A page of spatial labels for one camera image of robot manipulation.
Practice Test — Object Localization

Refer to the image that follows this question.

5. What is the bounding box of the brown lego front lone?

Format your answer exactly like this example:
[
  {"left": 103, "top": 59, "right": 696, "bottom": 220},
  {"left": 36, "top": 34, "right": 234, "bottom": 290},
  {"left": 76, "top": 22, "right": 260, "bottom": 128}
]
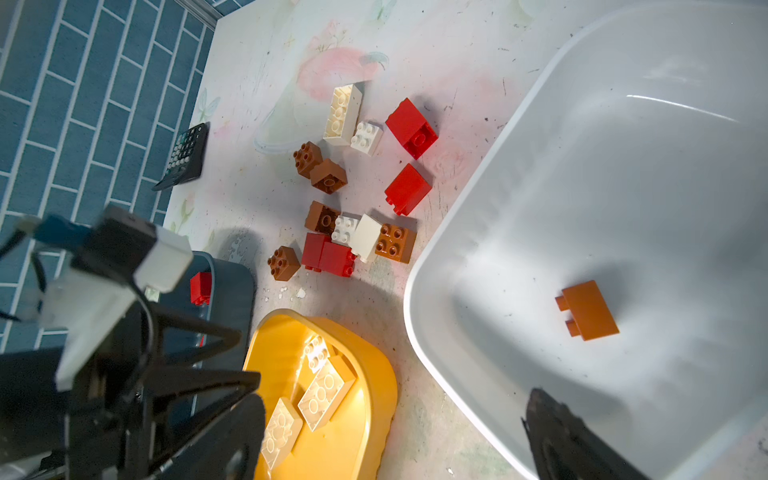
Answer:
[{"left": 267, "top": 246, "right": 301, "bottom": 282}]

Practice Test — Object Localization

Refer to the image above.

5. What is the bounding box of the brown lego studs up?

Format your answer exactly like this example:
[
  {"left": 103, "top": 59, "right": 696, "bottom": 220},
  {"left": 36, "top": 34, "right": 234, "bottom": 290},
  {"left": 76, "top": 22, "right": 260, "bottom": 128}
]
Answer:
[{"left": 292, "top": 141, "right": 323, "bottom": 179}]

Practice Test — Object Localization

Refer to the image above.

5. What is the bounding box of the red lego cube lower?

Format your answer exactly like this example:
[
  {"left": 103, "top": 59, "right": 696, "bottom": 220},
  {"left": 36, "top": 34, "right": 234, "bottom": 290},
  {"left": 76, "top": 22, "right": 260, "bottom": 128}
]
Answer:
[{"left": 385, "top": 164, "right": 432, "bottom": 216}]

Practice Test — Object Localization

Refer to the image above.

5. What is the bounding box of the yellow plastic tray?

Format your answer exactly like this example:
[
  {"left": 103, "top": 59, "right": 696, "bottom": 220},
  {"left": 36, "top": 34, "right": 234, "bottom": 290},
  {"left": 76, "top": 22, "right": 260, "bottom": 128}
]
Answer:
[{"left": 243, "top": 309, "right": 397, "bottom": 479}]

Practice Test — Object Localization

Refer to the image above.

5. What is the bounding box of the brown lego right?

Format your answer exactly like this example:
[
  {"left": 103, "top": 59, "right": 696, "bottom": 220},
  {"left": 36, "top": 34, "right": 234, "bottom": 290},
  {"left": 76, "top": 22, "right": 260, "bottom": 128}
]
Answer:
[{"left": 374, "top": 223, "right": 416, "bottom": 264}]

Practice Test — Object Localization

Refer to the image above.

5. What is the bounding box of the long white lego brick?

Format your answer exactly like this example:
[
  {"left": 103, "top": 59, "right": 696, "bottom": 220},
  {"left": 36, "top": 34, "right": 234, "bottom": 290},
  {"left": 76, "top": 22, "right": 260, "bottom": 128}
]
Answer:
[{"left": 323, "top": 84, "right": 363, "bottom": 146}]

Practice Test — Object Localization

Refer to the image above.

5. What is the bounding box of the brown lego side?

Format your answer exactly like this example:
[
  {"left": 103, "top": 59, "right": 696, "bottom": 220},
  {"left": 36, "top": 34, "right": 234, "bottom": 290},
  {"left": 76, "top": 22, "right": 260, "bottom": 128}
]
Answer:
[{"left": 310, "top": 159, "right": 348, "bottom": 195}]

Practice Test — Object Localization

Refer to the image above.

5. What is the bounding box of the black calculator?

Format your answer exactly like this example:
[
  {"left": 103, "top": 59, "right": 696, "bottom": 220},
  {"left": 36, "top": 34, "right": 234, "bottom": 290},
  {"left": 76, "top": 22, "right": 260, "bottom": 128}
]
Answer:
[{"left": 152, "top": 122, "right": 209, "bottom": 191}]

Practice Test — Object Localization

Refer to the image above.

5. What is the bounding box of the small white lego upper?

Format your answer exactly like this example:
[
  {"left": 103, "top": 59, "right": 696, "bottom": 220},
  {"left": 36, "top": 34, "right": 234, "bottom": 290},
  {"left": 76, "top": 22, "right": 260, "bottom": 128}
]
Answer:
[{"left": 350, "top": 121, "right": 383, "bottom": 156}]

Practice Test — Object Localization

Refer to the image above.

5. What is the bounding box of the brown lego on red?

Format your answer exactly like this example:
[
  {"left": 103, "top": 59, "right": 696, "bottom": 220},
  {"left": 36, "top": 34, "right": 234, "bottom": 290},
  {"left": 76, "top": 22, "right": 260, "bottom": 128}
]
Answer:
[{"left": 305, "top": 201, "right": 341, "bottom": 236}]

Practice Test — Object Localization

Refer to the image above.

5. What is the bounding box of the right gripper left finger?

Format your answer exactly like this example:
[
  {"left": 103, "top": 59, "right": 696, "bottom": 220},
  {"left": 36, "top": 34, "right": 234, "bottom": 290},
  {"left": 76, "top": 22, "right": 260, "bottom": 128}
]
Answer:
[{"left": 152, "top": 393, "right": 266, "bottom": 479}]

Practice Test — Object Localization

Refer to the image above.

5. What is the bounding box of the red lego pair left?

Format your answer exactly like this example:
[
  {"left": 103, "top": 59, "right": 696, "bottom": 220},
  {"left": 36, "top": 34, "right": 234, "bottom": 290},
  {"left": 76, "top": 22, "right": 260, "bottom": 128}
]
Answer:
[{"left": 301, "top": 232, "right": 329, "bottom": 272}]

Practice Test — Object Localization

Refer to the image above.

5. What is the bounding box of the red lego pair right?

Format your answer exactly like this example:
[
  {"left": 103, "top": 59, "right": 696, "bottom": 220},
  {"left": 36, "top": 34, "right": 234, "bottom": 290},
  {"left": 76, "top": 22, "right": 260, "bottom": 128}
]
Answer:
[{"left": 319, "top": 242, "right": 356, "bottom": 278}]

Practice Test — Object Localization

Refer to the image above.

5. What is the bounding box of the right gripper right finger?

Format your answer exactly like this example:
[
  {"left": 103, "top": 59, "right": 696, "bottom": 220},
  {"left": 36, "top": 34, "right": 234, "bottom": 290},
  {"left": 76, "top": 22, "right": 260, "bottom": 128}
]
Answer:
[{"left": 522, "top": 388, "right": 647, "bottom": 480}]

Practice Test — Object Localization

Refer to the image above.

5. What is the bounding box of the white lego studs small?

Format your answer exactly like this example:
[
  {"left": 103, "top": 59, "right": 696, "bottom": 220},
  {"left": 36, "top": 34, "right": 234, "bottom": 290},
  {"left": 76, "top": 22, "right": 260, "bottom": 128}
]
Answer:
[{"left": 331, "top": 214, "right": 359, "bottom": 246}]

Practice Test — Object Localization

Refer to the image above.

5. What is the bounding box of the white lego top small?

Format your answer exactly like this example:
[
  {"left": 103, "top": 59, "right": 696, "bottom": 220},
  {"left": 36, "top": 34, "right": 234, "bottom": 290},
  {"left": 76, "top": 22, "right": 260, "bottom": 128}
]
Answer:
[{"left": 303, "top": 335, "right": 335, "bottom": 374}]

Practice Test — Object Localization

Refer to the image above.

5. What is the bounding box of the red lego cube upper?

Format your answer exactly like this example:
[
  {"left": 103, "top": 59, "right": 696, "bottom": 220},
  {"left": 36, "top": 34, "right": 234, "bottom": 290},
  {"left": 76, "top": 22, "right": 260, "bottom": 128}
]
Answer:
[{"left": 385, "top": 98, "right": 438, "bottom": 160}]

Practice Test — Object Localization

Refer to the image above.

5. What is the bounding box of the red lego pair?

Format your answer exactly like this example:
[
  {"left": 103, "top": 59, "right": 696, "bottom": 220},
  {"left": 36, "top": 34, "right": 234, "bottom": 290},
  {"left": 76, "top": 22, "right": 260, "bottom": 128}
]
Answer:
[
  {"left": 319, "top": 242, "right": 356, "bottom": 278},
  {"left": 301, "top": 232, "right": 329, "bottom": 272}
]

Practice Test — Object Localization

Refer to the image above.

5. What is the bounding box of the long white lego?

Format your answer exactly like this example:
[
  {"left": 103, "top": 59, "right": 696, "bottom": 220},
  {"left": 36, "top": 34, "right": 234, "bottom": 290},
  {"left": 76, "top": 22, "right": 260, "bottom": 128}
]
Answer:
[{"left": 298, "top": 355, "right": 357, "bottom": 432}]

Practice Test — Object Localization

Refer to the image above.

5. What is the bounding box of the brown lego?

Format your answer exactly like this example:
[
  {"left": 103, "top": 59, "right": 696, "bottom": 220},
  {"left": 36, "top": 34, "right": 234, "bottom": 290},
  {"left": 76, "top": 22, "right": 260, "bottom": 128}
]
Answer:
[
  {"left": 555, "top": 280, "right": 620, "bottom": 341},
  {"left": 305, "top": 201, "right": 341, "bottom": 236},
  {"left": 374, "top": 223, "right": 416, "bottom": 264}
]

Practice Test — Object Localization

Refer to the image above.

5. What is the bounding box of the white lego cube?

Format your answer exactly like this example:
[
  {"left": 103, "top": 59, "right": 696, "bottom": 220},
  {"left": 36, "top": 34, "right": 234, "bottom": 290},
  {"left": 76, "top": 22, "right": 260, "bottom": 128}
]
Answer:
[{"left": 349, "top": 214, "right": 382, "bottom": 263}]

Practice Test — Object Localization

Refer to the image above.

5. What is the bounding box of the dark teal plastic tray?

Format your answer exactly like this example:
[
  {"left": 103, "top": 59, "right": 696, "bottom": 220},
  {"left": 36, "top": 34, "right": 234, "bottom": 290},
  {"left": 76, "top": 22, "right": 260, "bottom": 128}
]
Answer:
[{"left": 143, "top": 250, "right": 258, "bottom": 415}]

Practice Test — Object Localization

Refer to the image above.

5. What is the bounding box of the brown lego top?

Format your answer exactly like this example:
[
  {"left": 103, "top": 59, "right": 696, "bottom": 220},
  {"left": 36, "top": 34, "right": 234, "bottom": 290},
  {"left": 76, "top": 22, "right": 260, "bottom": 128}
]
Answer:
[{"left": 555, "top": 280, "right": 620, "bottom": 341}]

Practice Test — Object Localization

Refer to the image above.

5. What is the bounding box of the red lego cube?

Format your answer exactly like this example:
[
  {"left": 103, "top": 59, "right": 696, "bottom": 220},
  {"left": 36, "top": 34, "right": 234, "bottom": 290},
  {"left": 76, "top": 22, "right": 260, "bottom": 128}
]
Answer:
[
  {"left": 385, "top": 164, "right": 432, "bottom": 216},
  {"left": 385, "top": 98, "right": 438, "bottom": 160}
]

